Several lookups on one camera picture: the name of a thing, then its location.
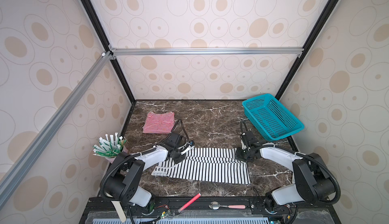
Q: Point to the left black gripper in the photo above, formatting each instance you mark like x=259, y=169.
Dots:
x=182, y=157

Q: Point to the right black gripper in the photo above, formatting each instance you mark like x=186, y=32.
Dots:
x=238, y=154

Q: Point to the red white striped tank top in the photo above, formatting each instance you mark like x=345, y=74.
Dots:
x=159, y=123

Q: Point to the black white striped tank top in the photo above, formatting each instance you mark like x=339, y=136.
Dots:
x=207, y=164

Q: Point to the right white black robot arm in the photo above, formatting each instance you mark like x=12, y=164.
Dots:
x=314, y=182

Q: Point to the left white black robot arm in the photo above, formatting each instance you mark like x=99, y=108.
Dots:
x=121, y=181

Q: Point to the teal plastic basket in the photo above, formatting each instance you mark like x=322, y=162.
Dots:
x=273, y=120

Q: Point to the pink marker pen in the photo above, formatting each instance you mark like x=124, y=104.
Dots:
x=190, y=202

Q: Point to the pink cup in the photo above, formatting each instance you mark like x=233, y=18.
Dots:
x=111, y=160

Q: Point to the green white straws bundle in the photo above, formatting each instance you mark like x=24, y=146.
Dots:
x=110, y=146

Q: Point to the wooden spatula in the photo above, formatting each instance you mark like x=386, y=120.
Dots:
x=120, y=211

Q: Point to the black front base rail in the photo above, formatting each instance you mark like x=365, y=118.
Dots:
x=166, y=212

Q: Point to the pink handled metal spoon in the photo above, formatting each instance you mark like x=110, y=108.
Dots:
x=216, y=206

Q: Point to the horizontal aluminium back rail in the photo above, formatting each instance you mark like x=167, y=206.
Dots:
x=207, y=51

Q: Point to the left black corner post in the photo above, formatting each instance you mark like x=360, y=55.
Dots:
x=98, y=28

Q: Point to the black corner post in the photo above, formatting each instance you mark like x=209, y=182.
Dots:
x=317, y=28
x=98, y=28

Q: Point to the diagonal aluminium left rail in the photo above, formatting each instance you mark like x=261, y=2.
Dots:
x=23, y=165

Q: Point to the right black corner post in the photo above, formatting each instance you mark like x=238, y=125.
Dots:
x=317, y=28

